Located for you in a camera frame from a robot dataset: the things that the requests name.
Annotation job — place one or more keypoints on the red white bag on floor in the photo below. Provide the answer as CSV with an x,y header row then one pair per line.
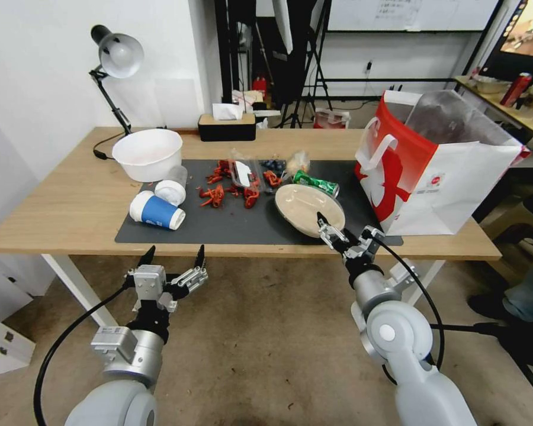
x,y
332,119

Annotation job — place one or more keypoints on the white whiteboard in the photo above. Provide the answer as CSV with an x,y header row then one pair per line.
x,y
408,13

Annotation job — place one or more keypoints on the black tissue box wooden lid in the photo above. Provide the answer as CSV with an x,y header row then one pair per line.
x,y
226,128

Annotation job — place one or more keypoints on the red white delivery bag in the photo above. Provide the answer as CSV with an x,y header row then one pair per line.
x,y
439,177

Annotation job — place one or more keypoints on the clear plastic food wrapper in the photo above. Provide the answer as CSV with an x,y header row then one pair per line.
x,y
244,173

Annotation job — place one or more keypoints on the black stand base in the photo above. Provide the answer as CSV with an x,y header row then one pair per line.
x,y
506,346

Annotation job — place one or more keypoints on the clear plastic cup with lid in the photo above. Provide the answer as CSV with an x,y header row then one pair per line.
x,y
173,186

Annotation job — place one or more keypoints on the white cabinet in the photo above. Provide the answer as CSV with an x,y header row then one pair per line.
x,y
4,310

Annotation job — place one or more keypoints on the crumpled clear plastic bag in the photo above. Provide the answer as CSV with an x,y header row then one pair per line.
x,y
300,160

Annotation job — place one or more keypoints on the black table mat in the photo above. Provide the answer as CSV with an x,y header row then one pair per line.
x,y
231,226

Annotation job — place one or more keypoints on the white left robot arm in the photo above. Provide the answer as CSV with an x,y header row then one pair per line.
x,y
115,399

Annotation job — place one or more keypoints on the red fire extinguisher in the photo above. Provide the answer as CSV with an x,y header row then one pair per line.
x,y
260,88

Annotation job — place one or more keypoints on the wooden table with white legs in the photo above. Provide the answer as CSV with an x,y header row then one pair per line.
x,y
57,208

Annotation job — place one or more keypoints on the white paper bowl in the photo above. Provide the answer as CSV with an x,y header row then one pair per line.
x,y
149,153

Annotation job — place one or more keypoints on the beige disposable takeout box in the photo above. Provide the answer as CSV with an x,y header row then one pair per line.
x,y
308,208

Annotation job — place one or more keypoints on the person's leg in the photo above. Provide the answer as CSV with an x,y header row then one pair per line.
x,y
519,293

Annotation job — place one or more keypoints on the black camera tripod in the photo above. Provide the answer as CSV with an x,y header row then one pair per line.
x,y
308,75

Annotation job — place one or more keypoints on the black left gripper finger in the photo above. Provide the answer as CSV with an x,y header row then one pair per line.
x,y
147,257
194,277

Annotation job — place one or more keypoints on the yellow side table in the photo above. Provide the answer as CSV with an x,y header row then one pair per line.
x,y
502,111

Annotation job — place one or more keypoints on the red crayfish shell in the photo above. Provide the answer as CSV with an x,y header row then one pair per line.
x,y
251,199
217,172
212,197
272,179

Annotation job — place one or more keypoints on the red drink can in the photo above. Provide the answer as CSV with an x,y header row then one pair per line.
x,y
515,88

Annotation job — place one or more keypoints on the blueberries in clear pack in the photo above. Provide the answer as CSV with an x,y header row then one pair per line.
x,y
274,165

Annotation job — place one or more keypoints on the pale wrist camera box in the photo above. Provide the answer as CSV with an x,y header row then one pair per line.
x,y
373,233
149,284

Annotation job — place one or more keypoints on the green drink can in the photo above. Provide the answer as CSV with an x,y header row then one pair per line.
x,y
315,183

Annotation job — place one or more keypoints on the black display screen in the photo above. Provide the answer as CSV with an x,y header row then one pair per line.
x,y
524,40

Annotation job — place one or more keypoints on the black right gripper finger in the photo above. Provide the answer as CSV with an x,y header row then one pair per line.
x,y
325,224
348,250

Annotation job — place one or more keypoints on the blue white paper cup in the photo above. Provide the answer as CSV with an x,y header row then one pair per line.
x,y
157,213

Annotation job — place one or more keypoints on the black silver desk lamp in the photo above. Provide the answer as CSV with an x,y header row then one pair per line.
x,y
120,55

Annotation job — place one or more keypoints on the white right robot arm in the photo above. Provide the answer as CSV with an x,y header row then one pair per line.
x,y
404,346

